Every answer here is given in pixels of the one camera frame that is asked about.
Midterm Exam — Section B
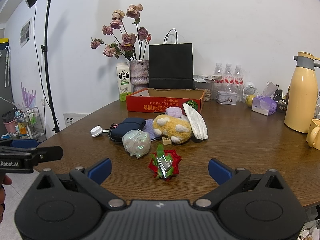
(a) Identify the yellow thermos jug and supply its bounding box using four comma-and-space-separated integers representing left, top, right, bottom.
284, 51, 319, 133

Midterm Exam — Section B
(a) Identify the wall poster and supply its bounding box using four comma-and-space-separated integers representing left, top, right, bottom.
20, 18, 32, 47

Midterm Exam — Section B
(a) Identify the yellow green apple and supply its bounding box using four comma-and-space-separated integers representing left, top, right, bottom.
245, 94, 256, 107

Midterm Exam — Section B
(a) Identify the purple tissue packet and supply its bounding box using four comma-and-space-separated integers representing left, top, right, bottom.
251, 82, 278, 116

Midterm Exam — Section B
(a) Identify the middle clear water bottle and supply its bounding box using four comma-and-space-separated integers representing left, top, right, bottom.
223, 63, 234, 92

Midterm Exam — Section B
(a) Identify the clear water bottle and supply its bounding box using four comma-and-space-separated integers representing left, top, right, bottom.
234, 65, 244, 102
223, 63, 234, 92
213, 63, 223, 99

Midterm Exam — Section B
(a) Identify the iridescent white plastic bag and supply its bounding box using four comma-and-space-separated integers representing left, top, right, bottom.
122, 130, 151, 159

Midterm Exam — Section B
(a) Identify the white pink flat carton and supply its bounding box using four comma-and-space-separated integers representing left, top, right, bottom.
193, 74, 223, 83

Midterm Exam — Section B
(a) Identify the red orange cardboard box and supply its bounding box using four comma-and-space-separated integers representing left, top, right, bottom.
126, 88, 204, 113

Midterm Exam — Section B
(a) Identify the left clear water bottle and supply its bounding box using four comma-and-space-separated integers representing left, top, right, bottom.
213, 63, 223, 99

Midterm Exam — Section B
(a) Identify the person's left hand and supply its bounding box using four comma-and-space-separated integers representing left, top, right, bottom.
0, 175, 12, 223

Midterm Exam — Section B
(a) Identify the white green milk carton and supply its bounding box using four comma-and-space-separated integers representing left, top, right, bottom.
116, 62, 132, 102

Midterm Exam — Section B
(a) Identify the clear seed container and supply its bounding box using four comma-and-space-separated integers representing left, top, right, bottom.
194, 81, 213, 102

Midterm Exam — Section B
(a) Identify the lilac fluffy towel roll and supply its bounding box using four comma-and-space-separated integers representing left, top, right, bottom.
165, 107, 183, 118

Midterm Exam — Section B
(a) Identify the white round lid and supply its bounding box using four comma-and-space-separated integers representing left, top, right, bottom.
90, 126, 104, 137

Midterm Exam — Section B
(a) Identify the purple woven drawstring bag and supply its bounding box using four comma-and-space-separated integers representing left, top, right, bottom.
142, 119, 161, 141

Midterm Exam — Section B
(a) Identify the navy blue zip pouch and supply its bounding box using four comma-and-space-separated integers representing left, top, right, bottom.
108, 118, 146, 141

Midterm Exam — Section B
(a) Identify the black paper shopping bag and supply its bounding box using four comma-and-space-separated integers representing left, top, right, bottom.
149, 28, 194, 89

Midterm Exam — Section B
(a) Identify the small black printed box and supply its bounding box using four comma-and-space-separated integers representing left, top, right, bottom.
277, 100, 287, 113

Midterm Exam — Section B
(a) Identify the white small desk fan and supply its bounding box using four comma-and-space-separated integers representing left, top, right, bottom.
242, 81, 257, 99

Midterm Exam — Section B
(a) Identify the red rose gift bow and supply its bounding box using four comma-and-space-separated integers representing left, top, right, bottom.
148, 144, 182, 181

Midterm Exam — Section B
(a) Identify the white wall socket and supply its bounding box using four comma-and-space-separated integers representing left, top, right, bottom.
63, 113, 87, 127

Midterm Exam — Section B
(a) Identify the dried pink rose bouquet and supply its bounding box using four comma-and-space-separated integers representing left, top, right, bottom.
90, 3, 152, 61

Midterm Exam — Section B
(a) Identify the yellow ceramic mug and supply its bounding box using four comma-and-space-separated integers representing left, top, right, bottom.
306, 119, 320, 150

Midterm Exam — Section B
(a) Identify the cluttered wire shelf cart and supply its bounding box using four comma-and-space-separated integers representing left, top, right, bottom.
1, 97, 47, 143

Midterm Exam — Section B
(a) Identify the purple textured ceramic vase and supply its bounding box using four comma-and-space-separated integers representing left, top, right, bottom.
129, 60, 149, 92

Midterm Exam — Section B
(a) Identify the right clear water bottle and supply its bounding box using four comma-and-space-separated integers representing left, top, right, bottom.
234, 65, 244, 102

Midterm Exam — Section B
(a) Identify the black studio light stand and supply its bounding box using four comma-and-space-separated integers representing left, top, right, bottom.
25, 0, 60, 133

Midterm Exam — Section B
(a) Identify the small cream stamp block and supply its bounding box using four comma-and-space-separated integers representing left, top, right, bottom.
162, 137, 172, 145

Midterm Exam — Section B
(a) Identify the yellow white plush toy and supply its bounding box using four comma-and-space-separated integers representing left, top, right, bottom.
152, 114, 192, 144

